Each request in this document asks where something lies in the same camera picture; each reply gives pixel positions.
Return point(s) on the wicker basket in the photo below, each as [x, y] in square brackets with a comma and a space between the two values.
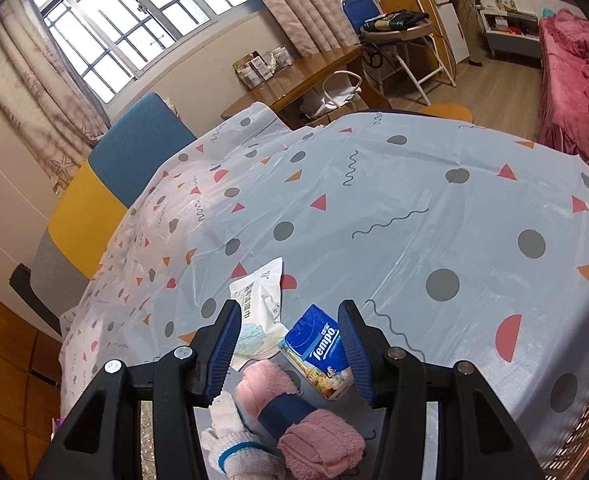
[572, 460]

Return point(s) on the wooden side table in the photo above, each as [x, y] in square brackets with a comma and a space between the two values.
[289, 85]

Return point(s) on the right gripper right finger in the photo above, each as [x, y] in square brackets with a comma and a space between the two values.
[375, 376]

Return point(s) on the grey yellow blue sofa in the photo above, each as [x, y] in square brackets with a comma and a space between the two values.
[93, 205]

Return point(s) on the white knitted glove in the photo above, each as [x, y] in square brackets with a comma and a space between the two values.
[234, 450]

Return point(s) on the blue tempo tissue pack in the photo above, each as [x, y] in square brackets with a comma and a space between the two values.
[313, 346]

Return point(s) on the window with grille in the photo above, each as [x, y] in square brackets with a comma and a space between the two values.
[111, 43]

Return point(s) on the blue folding chair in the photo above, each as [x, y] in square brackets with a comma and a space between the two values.
[358, 12]

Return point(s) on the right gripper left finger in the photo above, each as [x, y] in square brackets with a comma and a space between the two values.
[214, 346]

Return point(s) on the patterned white tablecloth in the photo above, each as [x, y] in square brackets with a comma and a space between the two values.
[457, 241]

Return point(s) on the white wet wipes pack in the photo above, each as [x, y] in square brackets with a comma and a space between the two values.
[259, 297]

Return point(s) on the beige patterned curtain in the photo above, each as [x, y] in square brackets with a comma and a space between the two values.
[51, 110]

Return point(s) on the pink bed blanket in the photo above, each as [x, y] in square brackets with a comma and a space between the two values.
[564, 107]

